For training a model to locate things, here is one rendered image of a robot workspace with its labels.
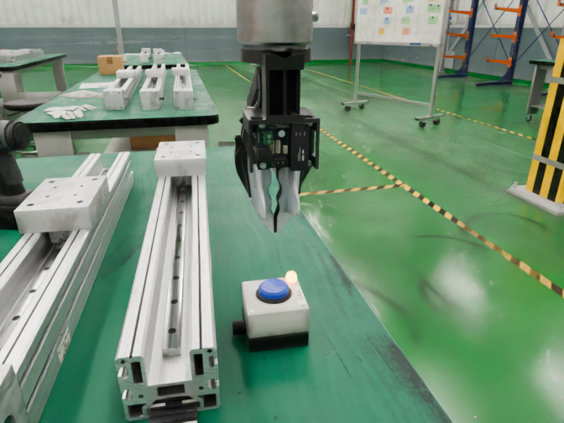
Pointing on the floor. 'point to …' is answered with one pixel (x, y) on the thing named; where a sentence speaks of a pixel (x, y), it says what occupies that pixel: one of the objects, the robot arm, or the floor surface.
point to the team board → (400, 37)
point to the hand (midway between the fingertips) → (274, 220)
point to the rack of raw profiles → (499, 40)
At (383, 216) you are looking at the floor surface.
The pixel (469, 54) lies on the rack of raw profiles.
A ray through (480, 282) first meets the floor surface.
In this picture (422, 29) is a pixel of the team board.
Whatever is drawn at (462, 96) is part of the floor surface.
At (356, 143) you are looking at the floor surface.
